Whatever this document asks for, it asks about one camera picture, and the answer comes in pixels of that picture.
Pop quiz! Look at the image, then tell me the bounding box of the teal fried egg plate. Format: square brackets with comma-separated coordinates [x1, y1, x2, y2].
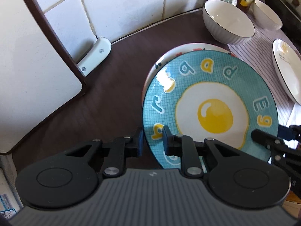
[142, 50, 279, 168]

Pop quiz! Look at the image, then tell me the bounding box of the white sun print plate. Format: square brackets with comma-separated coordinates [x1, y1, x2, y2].
[271, 39, 301, 105]

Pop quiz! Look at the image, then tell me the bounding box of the pink rabbit carrot plate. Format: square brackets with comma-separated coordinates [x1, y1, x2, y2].
[142, 43, 237, 103]

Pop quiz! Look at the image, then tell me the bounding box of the striped purple table cloth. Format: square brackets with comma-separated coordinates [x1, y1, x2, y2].
[229, 14, 300, 127]

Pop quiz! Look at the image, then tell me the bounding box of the white cutting board stand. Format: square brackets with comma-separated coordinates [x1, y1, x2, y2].
[78, 37, 112, 76]

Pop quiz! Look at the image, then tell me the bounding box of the white cutting board brown rim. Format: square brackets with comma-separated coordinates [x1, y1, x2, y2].
[1, 0, 83, 153]

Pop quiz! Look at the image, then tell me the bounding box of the black wok on stove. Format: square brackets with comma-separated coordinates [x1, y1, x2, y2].
[265, 0, 301, 53]

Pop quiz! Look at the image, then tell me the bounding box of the small white ribbed bowl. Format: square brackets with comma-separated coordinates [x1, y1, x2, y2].
[252, 0, 283, 31]

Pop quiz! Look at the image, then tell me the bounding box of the white rice cooker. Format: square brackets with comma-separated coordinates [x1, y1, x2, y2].
[0, 169, 23, 220]

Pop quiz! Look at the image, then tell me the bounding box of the large white ribbed bowl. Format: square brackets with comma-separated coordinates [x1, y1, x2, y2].
[203, 0, 256, 45]

